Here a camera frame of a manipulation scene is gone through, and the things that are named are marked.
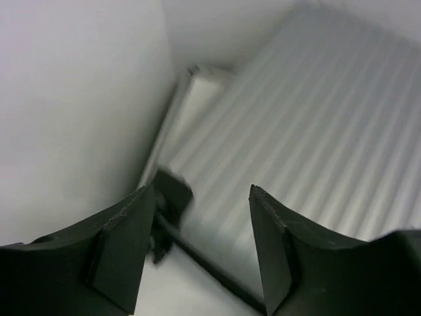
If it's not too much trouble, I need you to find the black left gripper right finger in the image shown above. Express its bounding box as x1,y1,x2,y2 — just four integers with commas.
249,185,420,315

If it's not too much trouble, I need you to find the grey hard-shell suitcase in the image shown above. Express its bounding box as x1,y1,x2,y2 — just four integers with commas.
154,4,420,315

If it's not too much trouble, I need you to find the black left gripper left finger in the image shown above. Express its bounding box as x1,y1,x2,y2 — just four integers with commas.
1,186,155,315

